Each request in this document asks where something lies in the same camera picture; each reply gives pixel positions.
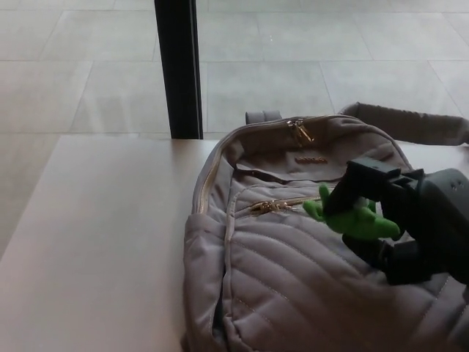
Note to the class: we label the black window frame post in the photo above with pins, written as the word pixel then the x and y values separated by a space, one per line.
pixel 179 69

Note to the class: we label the grey quilted backpack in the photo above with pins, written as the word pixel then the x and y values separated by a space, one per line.
pixel 286 286

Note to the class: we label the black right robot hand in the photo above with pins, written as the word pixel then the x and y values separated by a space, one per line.
pixel 436 220

